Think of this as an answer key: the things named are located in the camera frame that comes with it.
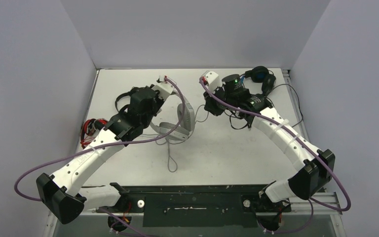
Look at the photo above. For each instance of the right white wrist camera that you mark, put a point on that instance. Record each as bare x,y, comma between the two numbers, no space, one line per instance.
211,80

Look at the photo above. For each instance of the small black headphones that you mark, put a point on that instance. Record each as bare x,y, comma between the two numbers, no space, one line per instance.
123,95

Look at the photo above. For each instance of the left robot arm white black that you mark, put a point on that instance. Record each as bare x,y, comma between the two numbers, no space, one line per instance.
62,192

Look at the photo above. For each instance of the red black headphones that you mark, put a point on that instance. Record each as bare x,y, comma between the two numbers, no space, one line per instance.
90,130

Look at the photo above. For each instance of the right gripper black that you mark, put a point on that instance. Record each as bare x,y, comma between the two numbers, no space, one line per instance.
211,104

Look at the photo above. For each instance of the white grey headphones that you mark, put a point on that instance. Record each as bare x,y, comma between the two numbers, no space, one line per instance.
186,112

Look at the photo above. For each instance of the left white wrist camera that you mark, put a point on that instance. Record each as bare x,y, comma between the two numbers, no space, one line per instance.
163,88

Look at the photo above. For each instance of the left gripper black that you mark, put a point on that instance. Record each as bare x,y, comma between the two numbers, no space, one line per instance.
160,102

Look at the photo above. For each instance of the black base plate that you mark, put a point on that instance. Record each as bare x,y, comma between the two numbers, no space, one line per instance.
199,206

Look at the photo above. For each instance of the black blue headphones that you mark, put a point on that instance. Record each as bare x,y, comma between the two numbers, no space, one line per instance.
263,75

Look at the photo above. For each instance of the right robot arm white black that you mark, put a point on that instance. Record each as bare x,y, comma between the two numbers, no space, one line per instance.
314,167

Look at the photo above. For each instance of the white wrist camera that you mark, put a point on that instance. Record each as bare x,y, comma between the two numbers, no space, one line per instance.
211,80
163,88

